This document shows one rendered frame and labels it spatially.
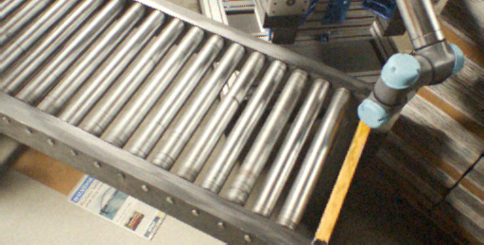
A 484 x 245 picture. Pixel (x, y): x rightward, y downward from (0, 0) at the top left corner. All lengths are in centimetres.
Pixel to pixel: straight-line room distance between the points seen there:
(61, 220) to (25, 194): 19
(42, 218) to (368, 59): 153
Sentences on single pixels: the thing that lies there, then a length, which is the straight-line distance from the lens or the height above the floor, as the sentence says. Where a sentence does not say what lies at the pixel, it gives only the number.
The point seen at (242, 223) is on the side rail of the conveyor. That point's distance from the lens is 110.
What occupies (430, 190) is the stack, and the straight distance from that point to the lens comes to 197.
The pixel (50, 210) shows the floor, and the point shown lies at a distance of 205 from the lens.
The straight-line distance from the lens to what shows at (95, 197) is 203.
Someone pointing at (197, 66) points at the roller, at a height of 80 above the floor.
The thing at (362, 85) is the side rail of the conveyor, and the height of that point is 80.
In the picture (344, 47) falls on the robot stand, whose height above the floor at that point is 21.
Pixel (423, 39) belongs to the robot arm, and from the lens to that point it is 123.
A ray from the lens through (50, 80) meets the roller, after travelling 135.
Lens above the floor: 180
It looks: 53 degrees down
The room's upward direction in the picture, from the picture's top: 10 degrees clockwise
